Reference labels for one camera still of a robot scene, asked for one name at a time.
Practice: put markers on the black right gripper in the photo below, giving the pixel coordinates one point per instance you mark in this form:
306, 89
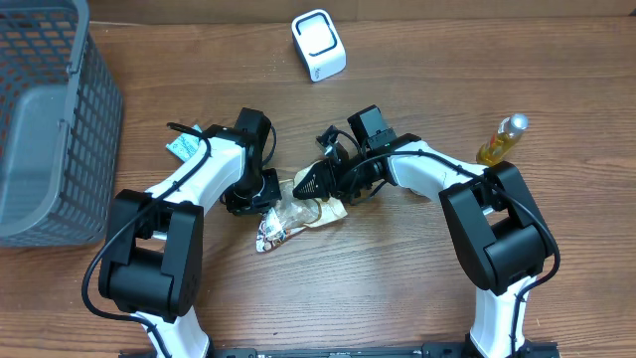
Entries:
327, 176

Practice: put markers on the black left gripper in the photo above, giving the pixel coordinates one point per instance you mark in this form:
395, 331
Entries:
240, 207

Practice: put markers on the brown nut snack pouch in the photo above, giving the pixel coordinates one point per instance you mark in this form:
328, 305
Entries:
291, 216

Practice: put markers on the teal crinkled wrapper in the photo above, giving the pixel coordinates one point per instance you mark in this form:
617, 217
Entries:
186, 144

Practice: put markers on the yellow oil bottle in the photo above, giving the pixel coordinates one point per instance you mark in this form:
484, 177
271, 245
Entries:
508, 134

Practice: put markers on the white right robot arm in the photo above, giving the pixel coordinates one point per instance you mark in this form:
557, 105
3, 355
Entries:
498, 233

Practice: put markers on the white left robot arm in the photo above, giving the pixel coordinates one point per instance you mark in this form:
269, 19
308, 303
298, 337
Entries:
151, 262

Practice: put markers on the white barcode scanner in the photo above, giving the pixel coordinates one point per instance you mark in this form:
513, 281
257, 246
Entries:
318, 45

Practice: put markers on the grey plastic mesh basket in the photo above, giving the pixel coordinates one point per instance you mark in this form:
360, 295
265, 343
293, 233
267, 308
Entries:
61, 119

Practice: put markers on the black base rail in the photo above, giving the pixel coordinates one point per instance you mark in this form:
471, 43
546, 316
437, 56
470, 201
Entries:
343, 352

